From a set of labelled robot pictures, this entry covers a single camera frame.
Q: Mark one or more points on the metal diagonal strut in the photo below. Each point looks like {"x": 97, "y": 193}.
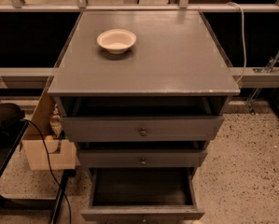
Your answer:
{"x": 256, "y": 91}

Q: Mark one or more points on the black side table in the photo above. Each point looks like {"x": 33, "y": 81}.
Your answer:
{"x": 53, "y": 205}

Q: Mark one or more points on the grey drawer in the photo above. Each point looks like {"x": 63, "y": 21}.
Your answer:
{"x": 135, "y": 158}
{"x": 142, "y": 129}
{"x": 142, "y": 195}

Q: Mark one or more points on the black bag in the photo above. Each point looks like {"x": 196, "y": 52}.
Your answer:
{"x": 10, "y": 114}

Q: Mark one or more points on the cardboard box with items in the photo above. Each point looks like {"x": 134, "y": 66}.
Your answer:
{"x": 42, "y": 148}

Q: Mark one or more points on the grey middle drawer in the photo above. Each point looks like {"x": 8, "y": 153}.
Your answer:
{"x": 135, "y": 158}

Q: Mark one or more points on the grey top drawer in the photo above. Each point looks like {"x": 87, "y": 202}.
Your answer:
{"x": 142, "y": 129}

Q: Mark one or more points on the metal rail frame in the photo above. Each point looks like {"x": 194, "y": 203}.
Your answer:
{"x": 14, "y": 78}

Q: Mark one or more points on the grey wooden drawer cabinet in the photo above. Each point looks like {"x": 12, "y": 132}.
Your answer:
{"x": 174, "y": 69}

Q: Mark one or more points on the grey bottom drawer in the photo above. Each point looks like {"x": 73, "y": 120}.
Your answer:
{"x": 142, "y": 195}

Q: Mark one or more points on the white paper bowl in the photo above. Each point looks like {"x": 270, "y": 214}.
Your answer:
{"x": 116, "y": 41}

